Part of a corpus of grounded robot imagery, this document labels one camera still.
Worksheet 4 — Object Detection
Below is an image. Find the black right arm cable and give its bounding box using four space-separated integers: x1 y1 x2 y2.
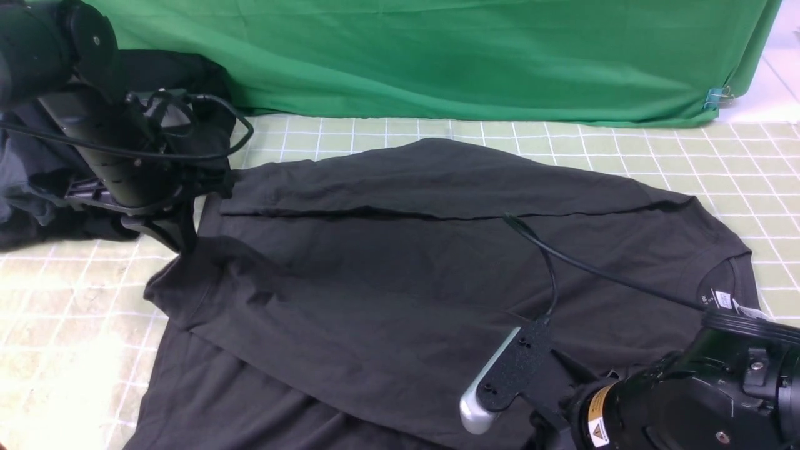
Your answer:
504 214 710 323

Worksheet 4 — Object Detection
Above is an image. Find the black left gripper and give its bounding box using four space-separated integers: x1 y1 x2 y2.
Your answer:
64 159 234 254

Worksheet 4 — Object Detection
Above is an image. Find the dark gray long-sleeved shirt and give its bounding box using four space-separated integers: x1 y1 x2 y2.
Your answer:
126 139 759 449

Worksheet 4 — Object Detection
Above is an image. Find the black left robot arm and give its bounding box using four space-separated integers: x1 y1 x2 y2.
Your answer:
2 1 238 253

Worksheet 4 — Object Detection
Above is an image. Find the light green checkered tablecloth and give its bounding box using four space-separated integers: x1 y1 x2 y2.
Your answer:
1 115 799 449

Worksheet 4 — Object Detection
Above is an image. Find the green backdrop cloth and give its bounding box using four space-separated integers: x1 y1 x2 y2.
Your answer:
92 1 781 128

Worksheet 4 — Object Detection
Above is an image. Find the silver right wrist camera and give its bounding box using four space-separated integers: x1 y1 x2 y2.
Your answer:
458 318 552 435

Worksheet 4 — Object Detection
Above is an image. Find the teal binder clip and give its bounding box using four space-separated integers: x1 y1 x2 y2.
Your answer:
703 86 736 111

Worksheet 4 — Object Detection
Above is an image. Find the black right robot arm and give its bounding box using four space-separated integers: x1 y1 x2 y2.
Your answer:
524 312 798 449

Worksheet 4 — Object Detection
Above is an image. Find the pile of black clothes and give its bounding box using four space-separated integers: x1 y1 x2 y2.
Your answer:
2 49 236 251

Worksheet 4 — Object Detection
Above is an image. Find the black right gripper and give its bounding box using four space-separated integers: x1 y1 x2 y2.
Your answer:
522 350 619 449

